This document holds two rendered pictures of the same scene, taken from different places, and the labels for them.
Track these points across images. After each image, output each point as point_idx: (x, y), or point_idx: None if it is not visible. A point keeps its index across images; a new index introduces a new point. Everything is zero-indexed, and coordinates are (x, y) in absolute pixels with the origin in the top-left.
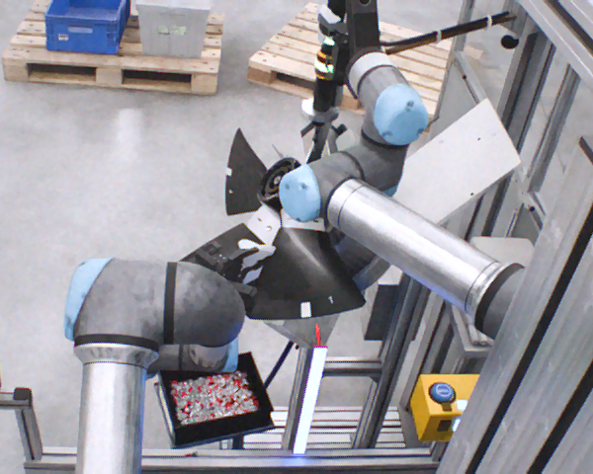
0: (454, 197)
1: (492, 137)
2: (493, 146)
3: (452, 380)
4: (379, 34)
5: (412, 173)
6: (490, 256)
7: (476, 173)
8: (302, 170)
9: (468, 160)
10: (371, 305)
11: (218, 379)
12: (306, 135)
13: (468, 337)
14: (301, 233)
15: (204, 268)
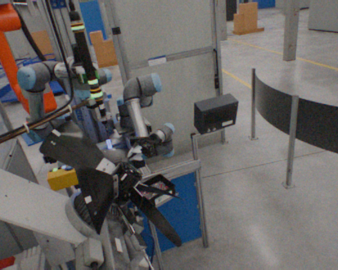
0: (38, 189)
1: None
2: (2, 185)
3: (64, 172)
4: (73, 59)
5: (53, 222)
6: (61, 67)
7: (20, 185)
8: (104, 69)
9: (19, 193)
10: None
11: (153, 196)
12: (128, 269)
13: (41, 251)
14: (117, 163)
15: (130, 82)
